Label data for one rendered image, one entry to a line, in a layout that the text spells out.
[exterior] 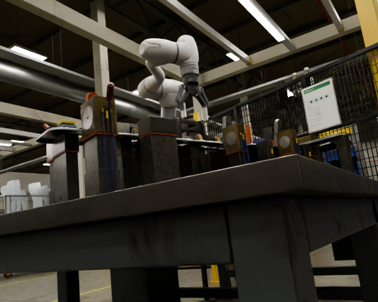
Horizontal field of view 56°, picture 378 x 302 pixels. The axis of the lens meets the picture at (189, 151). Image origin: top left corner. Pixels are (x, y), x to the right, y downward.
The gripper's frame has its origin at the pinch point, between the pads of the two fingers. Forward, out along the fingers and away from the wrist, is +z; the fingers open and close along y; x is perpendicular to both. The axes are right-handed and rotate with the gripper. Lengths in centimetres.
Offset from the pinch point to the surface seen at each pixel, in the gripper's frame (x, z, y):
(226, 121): -15.2, 6.4, 4.7
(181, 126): 15.6, -0.6, 4.3
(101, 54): 731, -456, 338
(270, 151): -20.6, 20.4, 26.3
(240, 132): -22.4, 13.5, 4.5
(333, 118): -17, -5, 101
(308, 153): -24, 21, 54
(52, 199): 16, 35, -62
